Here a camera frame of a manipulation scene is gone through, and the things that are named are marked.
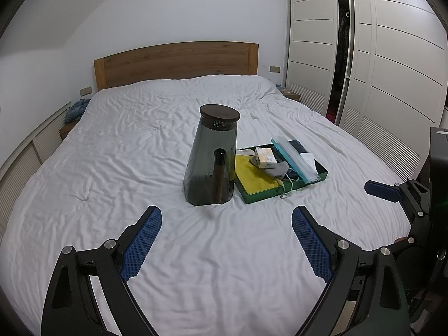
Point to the white wardrobe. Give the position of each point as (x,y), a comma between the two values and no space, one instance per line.
(315,42)

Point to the wall switch panel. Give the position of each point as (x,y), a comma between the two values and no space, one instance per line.
(275,69)
(85,91)

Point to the crumpled blue cloth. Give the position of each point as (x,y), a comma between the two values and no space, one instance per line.
(77,110)

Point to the grey face mask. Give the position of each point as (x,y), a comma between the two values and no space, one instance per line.
(278,171)

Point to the wooden nightstand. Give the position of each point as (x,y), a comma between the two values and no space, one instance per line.
(291,94)
(68,129)

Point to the white paper towel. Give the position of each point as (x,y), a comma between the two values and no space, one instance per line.
(308,159)

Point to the bed with white sheet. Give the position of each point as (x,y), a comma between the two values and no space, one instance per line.
(140,140)

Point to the dark glass pitcher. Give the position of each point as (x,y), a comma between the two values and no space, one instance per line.
(210,154)

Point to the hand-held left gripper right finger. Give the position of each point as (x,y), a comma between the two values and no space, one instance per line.
(311,245)

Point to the yellow soft cloth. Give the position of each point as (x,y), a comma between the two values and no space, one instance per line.
(252,176)

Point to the small white box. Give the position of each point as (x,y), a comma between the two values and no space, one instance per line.
(266,157)

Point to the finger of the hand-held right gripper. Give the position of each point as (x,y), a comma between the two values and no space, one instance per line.
(414,232)
(381,189)

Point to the wooden headboard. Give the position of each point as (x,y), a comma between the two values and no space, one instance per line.
(175,63)

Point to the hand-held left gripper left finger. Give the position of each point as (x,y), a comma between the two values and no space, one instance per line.
(140,245)

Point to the green tray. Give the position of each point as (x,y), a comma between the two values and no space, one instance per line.
(262,194)

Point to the hanging dark clothes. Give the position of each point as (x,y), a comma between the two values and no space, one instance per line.
(343,42)

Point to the clear zip bag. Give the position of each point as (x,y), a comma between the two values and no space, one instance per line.
(295,161)

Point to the white louvered wall panel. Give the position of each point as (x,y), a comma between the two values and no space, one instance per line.
(21,168)

